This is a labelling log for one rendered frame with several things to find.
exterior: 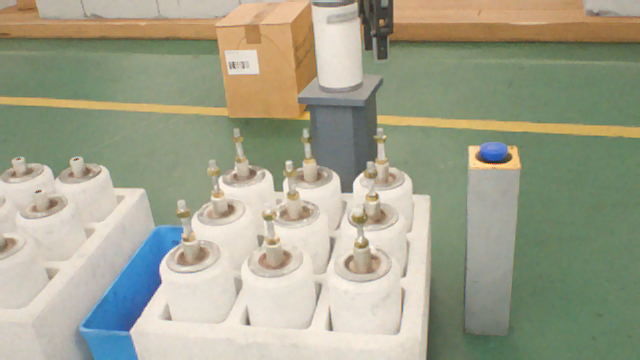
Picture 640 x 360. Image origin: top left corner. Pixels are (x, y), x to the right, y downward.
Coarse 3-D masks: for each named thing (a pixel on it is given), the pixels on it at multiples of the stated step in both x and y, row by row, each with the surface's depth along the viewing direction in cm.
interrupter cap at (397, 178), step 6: (390, 168) 102; (360, 174) 101; (390, 174) 101; (396, 174) 100; (402, 174) 100; (360, 180) 99; (366, 180) 99; (390, 180) 99; (396, 180) 98; (402, 180) 98; (366, 186) 97; (378, 186) 97; (384, 186) 97; (390, 186) 97; (396, 186) 97
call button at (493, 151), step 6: (486, 144) 90; (492, 144) 90; (498, 144) 89; (504, 144) 89; (480, 150) 89; (486, 150) 88; (492, 150) 88; (498, 150) 88; (504, 150) 88; (486, 156) 88; (492, 156) 88; (498, 156) 87; (504, 156) 88
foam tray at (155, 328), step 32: (416, 224) 100; (416, 256) 92; (160, 288) 91; (320, 288) 89; (416, 288) 85; (160, 320) 84; (320, 320) 81; (416, 320) 80; (160, 352) 84; (192, 352) 82; (224, 352) 81; (256, 352) 80; (288, 352) 79; (320, 352) 78; (352, 352) 77; (384, 352) 76; (416, 352) 75
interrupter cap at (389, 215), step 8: (352, 208) 92; (384, 208) 91; (392, 208) 91; (384, 216) 90; (392, 216) 89; (352, 224) 88; (368, 224) 88; (376, 224) 87; (384, 224) 87; (392, 224) 87
